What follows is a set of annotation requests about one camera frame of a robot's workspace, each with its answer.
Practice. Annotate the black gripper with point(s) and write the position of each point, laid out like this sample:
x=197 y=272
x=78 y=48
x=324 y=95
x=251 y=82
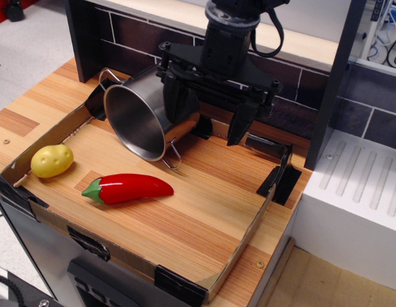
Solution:
x=219 y=68

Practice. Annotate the metal pot with wire handles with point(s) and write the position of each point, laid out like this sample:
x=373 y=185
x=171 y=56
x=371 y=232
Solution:
x=136 y=112

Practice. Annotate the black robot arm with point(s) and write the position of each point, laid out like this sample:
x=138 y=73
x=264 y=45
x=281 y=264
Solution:
x=243 y=12

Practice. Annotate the red toy chili pepper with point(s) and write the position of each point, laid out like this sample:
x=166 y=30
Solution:
x=125 y=187

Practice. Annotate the white ribbed drainboard sink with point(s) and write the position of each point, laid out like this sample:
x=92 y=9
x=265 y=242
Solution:
x=347 y=213

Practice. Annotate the yellow toy potato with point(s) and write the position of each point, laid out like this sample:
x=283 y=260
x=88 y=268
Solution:
x=51 y=161

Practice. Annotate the dark grey vertical post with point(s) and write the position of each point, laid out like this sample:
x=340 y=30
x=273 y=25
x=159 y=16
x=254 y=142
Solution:
x=327 y=114

